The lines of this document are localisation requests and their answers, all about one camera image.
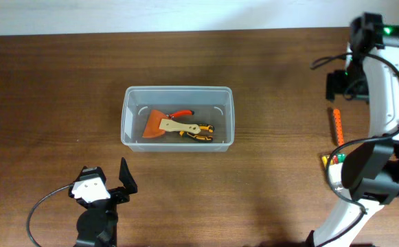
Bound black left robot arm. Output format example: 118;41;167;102
69;158;138;247

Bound orange perforated bar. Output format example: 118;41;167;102
332;108;344;146

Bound clear plastic container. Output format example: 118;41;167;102
120;86;235;152

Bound orange scraper wooden handle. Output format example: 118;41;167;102
142;110;201;139

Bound red handled cutting pliers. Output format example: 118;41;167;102
167;110;194;119

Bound yellow black long-nose pliers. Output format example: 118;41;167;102
179;123;215;143

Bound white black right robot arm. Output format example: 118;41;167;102
306;12;399;246

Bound coloured screwdriver set box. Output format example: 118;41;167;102
329;153;346;193

